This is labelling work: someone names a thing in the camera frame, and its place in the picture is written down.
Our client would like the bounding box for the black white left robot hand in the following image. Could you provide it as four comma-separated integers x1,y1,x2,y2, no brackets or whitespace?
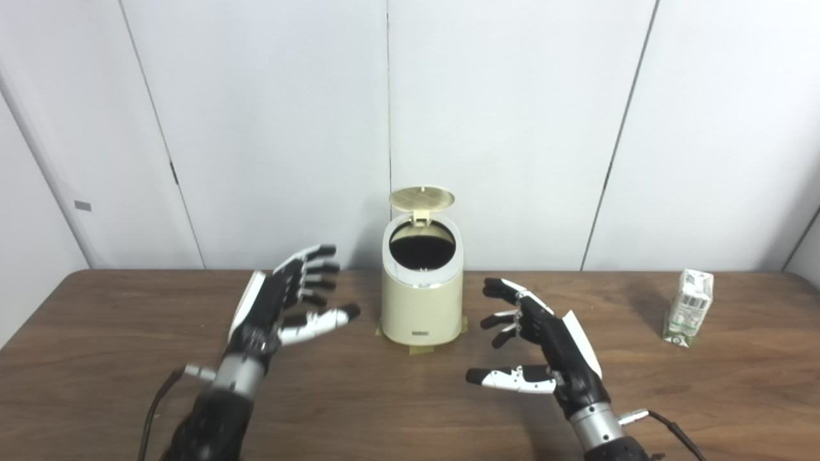
227,244,361,370

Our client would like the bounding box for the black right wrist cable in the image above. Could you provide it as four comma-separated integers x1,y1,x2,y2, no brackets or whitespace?
618,410,709,461

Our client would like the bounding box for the round cream bin lid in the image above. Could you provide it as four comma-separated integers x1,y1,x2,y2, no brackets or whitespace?
389,186,456,226

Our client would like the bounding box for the white green milk carton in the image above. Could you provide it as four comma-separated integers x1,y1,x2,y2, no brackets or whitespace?
662,268,714,348

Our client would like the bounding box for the cream-colored trash bin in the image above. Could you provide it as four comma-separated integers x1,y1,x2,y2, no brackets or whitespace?
381,214,464,347

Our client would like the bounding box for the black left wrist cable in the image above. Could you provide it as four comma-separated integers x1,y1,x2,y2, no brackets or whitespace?
136,365,218,461

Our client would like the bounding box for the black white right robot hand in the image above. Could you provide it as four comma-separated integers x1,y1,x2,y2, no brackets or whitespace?
466,277,611,420

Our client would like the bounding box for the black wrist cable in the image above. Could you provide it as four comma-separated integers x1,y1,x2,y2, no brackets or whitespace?
618,410,709,461
136,365,218,461

